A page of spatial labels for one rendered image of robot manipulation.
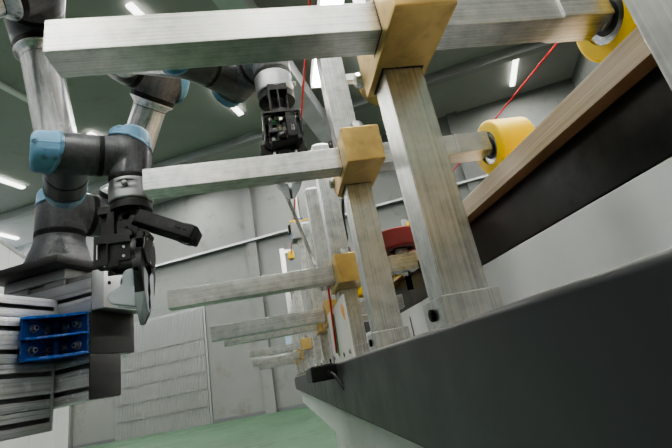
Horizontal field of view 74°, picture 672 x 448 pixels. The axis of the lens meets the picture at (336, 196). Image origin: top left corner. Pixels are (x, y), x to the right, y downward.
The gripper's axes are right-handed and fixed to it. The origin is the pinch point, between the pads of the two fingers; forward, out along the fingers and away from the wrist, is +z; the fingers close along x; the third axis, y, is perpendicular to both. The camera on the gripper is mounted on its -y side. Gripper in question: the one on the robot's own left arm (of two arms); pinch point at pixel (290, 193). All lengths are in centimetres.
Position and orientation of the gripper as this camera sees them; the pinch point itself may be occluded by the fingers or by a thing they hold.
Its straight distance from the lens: 84.1
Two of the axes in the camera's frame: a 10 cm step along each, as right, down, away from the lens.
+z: 1.8, 9.2, -3.6
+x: 9.8, -1.3, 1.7
